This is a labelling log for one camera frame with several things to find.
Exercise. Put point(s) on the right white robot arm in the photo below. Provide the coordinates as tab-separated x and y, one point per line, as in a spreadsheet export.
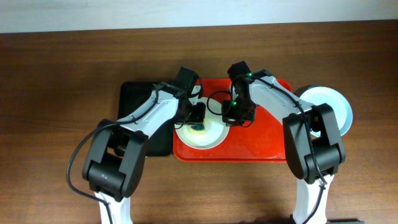
312	140

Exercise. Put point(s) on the light blue plate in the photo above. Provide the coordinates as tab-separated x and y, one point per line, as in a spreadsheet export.
318	95

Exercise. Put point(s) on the white plate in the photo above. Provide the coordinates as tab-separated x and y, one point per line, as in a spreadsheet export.
216	131

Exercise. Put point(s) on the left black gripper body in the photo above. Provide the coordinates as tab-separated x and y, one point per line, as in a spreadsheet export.
195	114

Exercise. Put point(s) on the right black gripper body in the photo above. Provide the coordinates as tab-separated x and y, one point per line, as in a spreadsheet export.
239	111

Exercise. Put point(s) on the red plastic tray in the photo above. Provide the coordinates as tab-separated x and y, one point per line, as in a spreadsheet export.
263	141

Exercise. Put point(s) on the black rectangular tray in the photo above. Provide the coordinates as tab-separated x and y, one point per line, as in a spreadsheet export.
134	94

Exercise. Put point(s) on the green yellow sponge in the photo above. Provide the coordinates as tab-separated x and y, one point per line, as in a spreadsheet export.
197	129

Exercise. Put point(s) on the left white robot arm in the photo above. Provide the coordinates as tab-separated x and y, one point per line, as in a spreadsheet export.
114	164

